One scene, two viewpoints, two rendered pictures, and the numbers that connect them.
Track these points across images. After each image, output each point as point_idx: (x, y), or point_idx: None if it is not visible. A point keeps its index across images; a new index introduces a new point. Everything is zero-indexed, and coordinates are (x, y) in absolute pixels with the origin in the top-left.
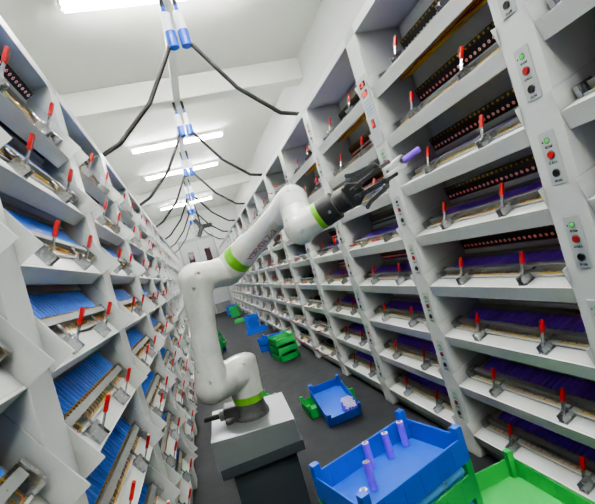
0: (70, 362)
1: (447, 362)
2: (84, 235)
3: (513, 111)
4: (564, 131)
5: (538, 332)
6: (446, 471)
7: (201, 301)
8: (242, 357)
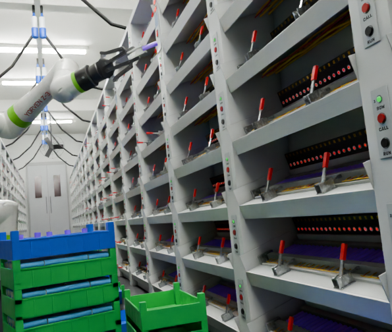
0: None
1: (177, 238)
2: None
3: None
4: (220, 33)
5: (221, 197)
6: (90, 246)
7: None
8: (4, 201)
